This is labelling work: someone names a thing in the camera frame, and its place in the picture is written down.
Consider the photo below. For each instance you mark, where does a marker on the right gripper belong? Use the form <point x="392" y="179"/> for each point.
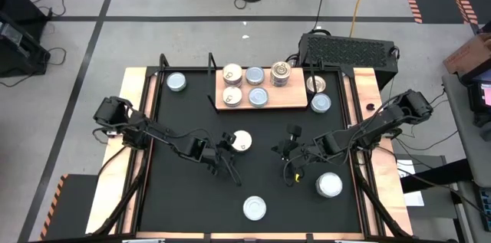
<point x="299" y="151"/>

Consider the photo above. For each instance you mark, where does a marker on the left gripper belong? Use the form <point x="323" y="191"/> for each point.
<point x="221" y="151"/>

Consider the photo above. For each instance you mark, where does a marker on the green label tuna can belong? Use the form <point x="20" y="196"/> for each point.
<point x="329" y="184"/>
<point x="255" y="75"/>
<point x="258" y="97"/>
<point x="176" y="81"/>
<point x="254" y="208"/>

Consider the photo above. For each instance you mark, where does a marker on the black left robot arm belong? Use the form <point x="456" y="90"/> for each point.
<point x="165" y="135"/>

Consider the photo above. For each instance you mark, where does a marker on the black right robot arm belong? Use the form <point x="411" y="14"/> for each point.
<point x="368" y="128"/>

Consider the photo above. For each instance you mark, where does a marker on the silver lid seafood can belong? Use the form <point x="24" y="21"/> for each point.
<point x="321" y="103"/>

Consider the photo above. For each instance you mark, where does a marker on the black table mat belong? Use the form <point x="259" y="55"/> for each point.
<point x="184" y="197"/>

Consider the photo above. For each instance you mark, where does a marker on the small black knob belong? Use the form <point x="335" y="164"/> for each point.
<point x="370" y="106"/>

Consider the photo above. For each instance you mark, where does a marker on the black mesh computer case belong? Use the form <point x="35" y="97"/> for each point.
<point x="345" y="51"/>

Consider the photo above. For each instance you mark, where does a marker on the white paper sheet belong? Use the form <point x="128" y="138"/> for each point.
<point x="416" y="199"/>

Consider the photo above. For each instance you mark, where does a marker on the black support beam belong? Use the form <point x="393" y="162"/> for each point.
<point x="437" y="176"/>

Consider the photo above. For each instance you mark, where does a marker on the grey side table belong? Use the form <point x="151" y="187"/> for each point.
<point x="470" y="147"/>

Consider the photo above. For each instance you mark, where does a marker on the black tablet pink screen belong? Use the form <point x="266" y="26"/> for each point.
<point x="475" y="99"/>

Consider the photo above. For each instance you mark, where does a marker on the brown cardboard box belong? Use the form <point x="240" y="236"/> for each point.
<point x="468" y="53"/>

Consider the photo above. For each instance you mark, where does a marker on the black keyboard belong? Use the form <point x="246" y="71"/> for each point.
<point x="485" y="204"/>

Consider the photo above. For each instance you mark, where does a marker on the black equipment cart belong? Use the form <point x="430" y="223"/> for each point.
<point x="19" y="55"/>

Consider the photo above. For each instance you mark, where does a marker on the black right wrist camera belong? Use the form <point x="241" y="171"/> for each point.
<point x="294" y="130"/>

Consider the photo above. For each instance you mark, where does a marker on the wooden shelf black frame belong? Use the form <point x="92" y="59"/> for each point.
<point x="287" y="99"/>

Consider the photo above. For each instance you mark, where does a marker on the metal clamp bracket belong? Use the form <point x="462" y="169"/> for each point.
<point x="111" y="133"/>

